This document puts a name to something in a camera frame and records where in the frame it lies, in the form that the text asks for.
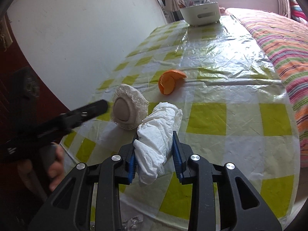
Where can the white foam fruit net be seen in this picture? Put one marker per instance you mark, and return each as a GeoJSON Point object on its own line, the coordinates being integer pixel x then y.
{"type": "Point", "coordinates": [127, 108]}

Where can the white plastic storage basket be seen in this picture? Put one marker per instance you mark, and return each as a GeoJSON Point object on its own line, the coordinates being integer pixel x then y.
{"type": "Point", "coordinates": [201, 14]}

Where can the striped bed blanket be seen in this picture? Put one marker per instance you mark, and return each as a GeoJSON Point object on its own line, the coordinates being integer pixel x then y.
{"type": "Point", "coordinates": [284, 43]}

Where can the orange peel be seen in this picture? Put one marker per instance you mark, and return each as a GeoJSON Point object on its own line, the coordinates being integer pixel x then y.
{"type": "Point", "coordinates": [168, 81]}

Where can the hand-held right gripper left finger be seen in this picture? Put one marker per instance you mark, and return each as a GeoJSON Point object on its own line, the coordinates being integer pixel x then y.
{"type": "Point", "coordinates": [131, 166]}

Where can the person's left hand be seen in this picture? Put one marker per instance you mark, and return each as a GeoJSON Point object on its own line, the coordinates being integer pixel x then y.
{"type": "Point", "coordinates": [57, 170]}

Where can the stack of folded quilts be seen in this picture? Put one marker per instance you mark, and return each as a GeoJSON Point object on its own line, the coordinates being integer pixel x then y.
{"type": "Point", "coordinates": [299, 9]}

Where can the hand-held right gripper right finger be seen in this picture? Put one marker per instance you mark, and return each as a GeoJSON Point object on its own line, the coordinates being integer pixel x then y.
{"type": "Point", "coordinates": [176, 160]}

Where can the white tissue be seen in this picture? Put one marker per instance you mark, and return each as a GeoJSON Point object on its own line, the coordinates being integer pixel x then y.
{"type": "Point", "coordinates": [156, 137]}

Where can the clear crumpled plastic wrapper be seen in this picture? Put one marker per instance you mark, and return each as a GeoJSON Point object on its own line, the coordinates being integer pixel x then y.
{"type": "Point", "coordinates": [133, 222]}

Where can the table with checkered cloth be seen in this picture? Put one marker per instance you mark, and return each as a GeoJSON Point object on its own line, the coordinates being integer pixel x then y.
{"type": "Point", "coordinates": [216, 89]}

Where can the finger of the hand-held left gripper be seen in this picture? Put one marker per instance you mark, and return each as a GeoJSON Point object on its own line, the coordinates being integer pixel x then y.
{"type": "Point", "coordinates": [91, 109]}

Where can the dark red wooden door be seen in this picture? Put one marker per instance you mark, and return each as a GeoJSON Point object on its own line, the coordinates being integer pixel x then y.
{"type": "Point", "coordinates": [14, 57]}

